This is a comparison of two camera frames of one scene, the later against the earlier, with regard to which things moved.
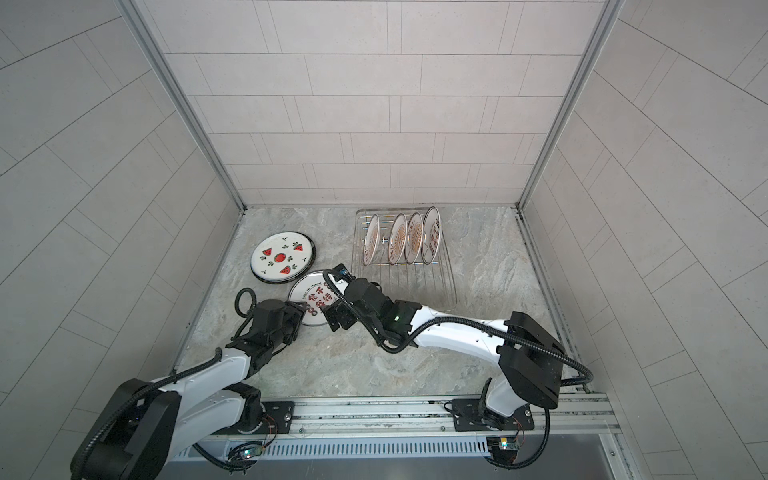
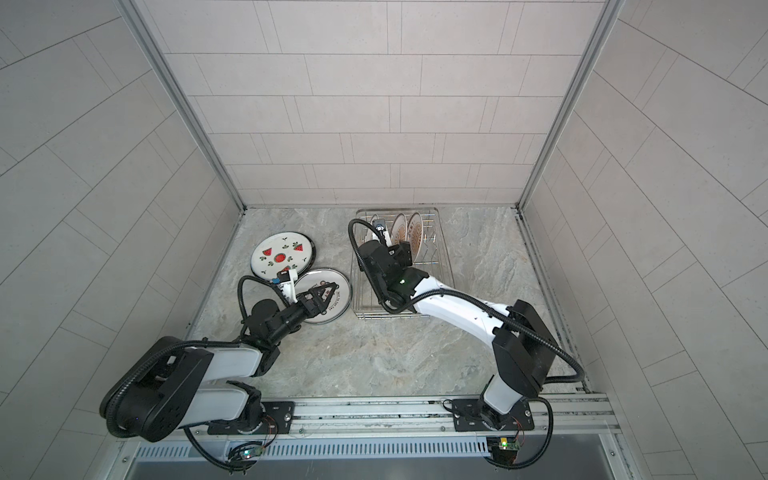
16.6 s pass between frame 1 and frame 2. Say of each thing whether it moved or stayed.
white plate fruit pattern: stayed
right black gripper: moved
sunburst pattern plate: stayed
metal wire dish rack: stayed
